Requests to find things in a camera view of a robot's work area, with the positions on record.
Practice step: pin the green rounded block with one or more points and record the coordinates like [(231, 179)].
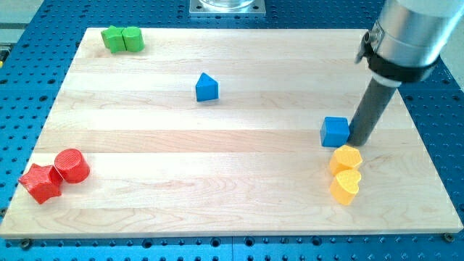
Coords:
[(133, 39)]

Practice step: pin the blue triangular prism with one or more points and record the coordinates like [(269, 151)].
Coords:
[(206, 88)]

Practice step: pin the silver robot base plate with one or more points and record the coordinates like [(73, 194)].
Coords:
[(227, 8)]

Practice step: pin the wooden board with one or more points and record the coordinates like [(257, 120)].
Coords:
[(249, 163)]

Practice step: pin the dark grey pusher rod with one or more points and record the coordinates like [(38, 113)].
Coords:
[(371, 107)]

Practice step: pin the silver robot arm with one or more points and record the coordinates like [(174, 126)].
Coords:
[(403, 46)]

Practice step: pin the yellow heart block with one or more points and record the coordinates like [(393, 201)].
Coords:
[(345, 186)]

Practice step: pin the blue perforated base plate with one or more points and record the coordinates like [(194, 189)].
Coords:
[(49, 36)]

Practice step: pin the blue cube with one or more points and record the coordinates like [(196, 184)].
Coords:
[(334, 132)]

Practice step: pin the green star block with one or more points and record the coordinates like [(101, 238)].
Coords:
[(113, 39)]

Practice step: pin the red star block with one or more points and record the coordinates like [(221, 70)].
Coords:
[(42, 182)]

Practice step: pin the yellow hexagon block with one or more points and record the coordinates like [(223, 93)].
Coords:
[(345, 158)]

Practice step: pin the red cylinder block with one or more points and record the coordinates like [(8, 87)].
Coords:
[(72, 166)]

